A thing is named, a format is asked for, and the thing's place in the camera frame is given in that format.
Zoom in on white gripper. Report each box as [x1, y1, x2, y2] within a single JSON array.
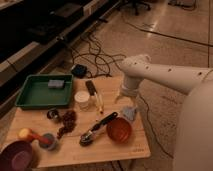
[[115, 84, 138, 110]]

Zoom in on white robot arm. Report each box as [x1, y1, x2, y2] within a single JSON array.
[[120, 54, 213, 112]]

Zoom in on red bowl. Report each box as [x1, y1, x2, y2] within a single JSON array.
[[106, 117, 132, 143]]

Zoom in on purple bowl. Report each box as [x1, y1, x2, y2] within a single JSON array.
[[0, 140, 34, 171]]

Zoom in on black brush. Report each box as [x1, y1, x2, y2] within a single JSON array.
[[85, 80, 97, 96]]

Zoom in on white lidded jar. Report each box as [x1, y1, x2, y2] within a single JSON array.
[[74, 91, 90, 110]]

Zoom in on black power adapter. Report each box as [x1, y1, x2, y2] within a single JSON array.
[[71, 64, 87, 78]]

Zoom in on brown grape bunch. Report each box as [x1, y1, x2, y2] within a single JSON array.
[[57, 110, 77, 139]]

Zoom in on grey blue sponge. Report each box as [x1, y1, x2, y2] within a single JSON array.
[[48, 80, 64, 89]]

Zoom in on small dark metal cup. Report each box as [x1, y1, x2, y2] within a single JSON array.
[[47, 109, 61, 123]]

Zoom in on green plastic tray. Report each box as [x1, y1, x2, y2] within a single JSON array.
[[15, 74, 73, 110]]

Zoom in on black office chair base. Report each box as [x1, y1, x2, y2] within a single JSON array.
[[117, 0, 151, 16]]

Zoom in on yellow red toy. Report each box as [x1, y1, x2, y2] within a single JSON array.
[[18, 128, 43, 142]]

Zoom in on dark shelf unit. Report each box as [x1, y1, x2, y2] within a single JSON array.
[[0, 0, 118, 111]]

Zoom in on black floor cables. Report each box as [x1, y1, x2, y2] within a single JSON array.
[[58, 33, 174, 159]]

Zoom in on black handled pizza cutter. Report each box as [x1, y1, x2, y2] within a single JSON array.
[[79, 112, 118, 147]]

